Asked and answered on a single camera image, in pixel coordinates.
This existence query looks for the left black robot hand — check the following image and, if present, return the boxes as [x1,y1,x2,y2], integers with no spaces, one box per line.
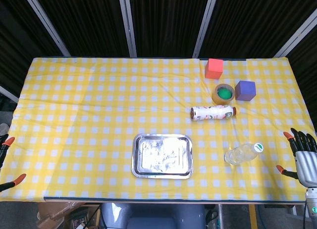
[0,133,27,193]

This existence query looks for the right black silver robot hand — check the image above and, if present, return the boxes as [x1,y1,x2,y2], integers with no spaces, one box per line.
[276,127,317,188]

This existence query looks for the transparent water bottle white cap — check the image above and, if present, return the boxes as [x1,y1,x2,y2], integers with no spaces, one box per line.
[223,142,264,166]

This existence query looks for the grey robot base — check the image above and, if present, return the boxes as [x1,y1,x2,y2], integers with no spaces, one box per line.
[100,201,207,229]

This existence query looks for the white drink bottle orange cap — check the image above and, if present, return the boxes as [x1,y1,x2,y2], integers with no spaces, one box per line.
[190,104,238,121]

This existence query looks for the rectangular metal tray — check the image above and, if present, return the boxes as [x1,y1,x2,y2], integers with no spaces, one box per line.
[131,133,194,179]

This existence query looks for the yellow table leg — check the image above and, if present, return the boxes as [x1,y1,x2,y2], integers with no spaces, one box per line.
[248,204,257,229]

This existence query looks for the yellow white checked tablecloth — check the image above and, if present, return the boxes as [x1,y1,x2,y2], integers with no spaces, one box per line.
[0,57,317,203]

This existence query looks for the brown cardboard box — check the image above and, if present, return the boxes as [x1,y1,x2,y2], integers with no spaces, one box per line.
[36,202,100,229]

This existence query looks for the purple foam cube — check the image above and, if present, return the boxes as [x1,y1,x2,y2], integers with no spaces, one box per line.
[234,80,256,102]

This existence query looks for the green ball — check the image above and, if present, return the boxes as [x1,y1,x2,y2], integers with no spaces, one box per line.
[217,88,232,100]

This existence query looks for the clear brown tape roll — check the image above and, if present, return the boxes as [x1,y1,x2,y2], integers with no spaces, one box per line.
[211,83,235,105]

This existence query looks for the red foam cube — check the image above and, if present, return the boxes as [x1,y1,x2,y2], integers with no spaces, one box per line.
[205,58,224,80]

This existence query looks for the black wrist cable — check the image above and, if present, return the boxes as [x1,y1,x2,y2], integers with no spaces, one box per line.
[303,198,309,229]

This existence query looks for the white partition post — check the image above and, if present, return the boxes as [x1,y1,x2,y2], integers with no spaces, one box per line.
[192,0,220,58]
[117,0,138,58]
[0,86,19,104]
[273,7,317,58]
[21,0,71,57]

